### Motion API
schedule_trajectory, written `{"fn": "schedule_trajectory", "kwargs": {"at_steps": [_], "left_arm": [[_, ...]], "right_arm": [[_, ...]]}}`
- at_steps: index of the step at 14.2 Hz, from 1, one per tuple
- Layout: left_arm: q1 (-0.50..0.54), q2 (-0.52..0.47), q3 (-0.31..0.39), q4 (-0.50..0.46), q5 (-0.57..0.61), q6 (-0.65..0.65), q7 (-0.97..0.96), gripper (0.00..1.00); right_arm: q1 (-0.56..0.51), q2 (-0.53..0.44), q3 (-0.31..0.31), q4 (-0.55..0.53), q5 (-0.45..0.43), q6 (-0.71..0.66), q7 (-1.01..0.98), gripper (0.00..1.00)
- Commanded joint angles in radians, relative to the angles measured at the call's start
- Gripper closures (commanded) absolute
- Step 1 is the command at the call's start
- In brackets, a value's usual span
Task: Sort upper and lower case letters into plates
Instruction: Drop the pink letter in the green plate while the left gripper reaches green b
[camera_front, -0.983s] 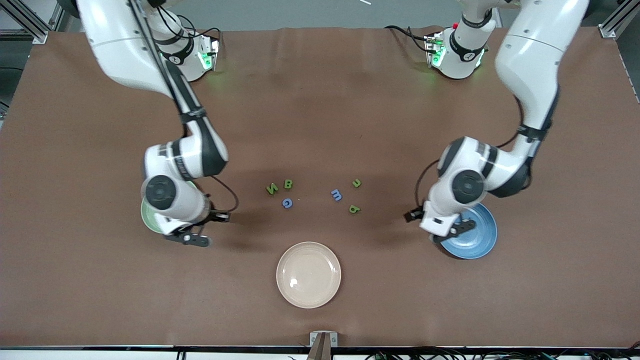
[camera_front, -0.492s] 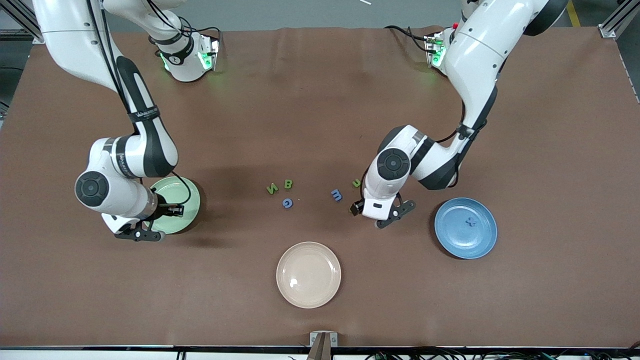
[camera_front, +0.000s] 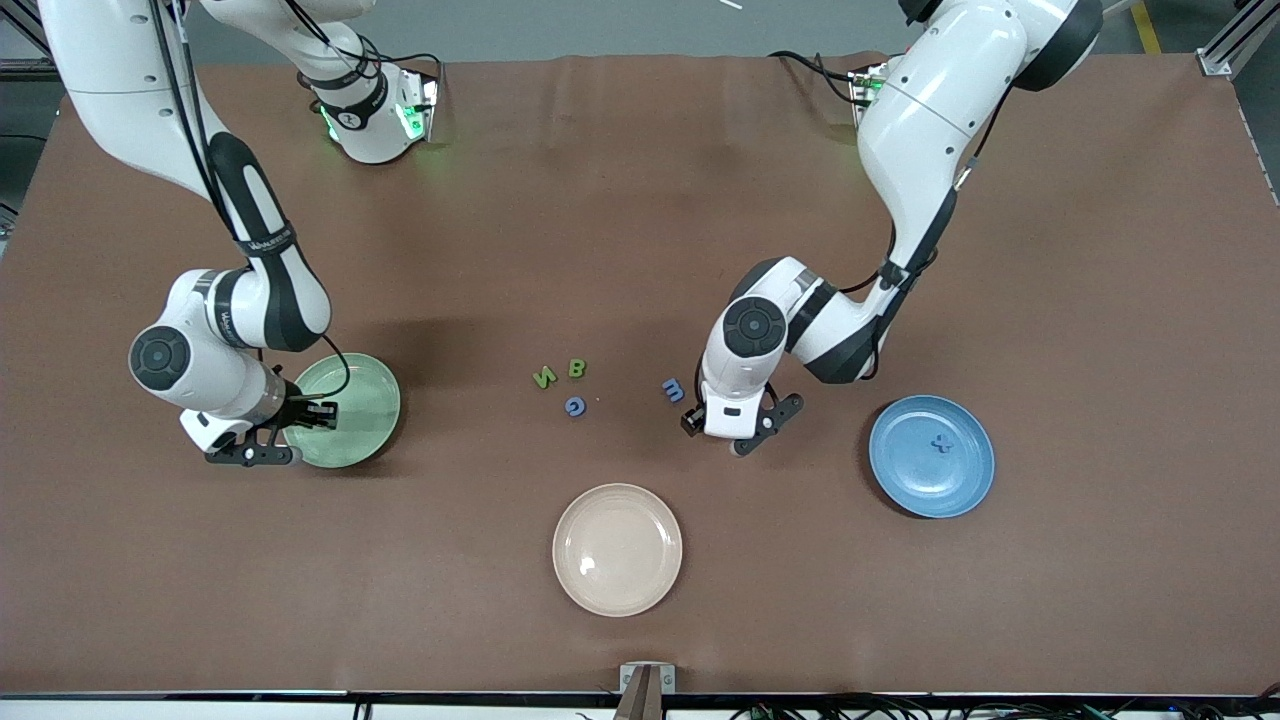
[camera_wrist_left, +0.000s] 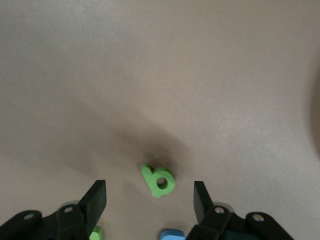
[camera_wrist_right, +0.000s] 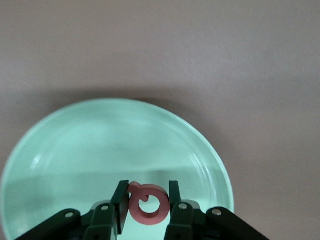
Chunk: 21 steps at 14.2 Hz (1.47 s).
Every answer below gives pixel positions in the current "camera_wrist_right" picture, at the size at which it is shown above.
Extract brown table mat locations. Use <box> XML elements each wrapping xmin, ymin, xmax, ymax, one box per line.
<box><xmin>0</xmin><ymin>0</ymin><xmax>320</xmax><ymax>240</ymax></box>

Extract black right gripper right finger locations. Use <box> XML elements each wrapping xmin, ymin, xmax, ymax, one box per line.
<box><xmin>163</xmin><ymin>180</ymin><xmax>271</xmax><ymax>240</ymax></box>

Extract green plate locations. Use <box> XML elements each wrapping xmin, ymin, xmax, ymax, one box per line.
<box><xmin>0</xmin><ymin>98</ymin><xmax>236</xmax><ymax>240</ymax></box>

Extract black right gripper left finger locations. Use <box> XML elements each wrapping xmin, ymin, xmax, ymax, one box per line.
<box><xmin>14</xmin><ymin>180</ymin><xmax>131</xmax><ymax>240</ymax></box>

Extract red foam letter Q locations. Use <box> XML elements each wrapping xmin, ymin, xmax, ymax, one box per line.
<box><xmin>127</xmin><ymin>181</ymin><xmax>171</xmax><ymax>225</ymax></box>

